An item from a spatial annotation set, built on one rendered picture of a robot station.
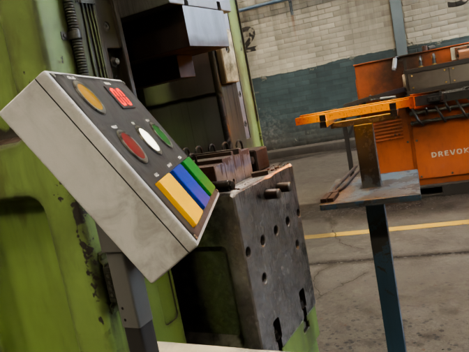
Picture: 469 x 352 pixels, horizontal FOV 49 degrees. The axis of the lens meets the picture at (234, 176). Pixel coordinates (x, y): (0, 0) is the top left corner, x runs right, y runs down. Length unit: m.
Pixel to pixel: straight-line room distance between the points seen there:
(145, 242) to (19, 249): 0.75
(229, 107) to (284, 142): 7.35
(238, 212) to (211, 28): 0.47
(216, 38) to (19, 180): 0.59
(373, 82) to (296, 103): 4.29
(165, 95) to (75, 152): 1.10
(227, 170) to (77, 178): 0.70
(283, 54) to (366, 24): 1.41
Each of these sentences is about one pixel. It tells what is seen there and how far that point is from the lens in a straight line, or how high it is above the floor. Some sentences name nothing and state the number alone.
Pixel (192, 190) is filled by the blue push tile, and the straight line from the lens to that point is 0.76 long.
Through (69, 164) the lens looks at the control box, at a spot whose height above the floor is 1.09.
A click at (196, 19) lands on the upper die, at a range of 1.29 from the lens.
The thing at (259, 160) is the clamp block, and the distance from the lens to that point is 1.46.
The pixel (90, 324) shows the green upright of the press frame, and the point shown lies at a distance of 1.18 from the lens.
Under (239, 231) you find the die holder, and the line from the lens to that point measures 1.21.
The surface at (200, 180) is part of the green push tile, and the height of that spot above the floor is 1.00.
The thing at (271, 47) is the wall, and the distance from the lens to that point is 8.96.
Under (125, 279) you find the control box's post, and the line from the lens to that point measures 0.83.
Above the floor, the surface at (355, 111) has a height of 1.03.
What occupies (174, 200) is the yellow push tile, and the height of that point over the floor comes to 1.01.
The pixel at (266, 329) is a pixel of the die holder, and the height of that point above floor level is 0.56.
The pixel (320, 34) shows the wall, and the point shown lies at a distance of 8.83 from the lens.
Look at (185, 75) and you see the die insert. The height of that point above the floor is 1.22.
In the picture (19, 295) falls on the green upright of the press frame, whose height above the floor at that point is 0.75.
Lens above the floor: 1.12
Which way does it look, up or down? 8 degrees down
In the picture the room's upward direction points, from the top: 11 degrees counter-clockwise
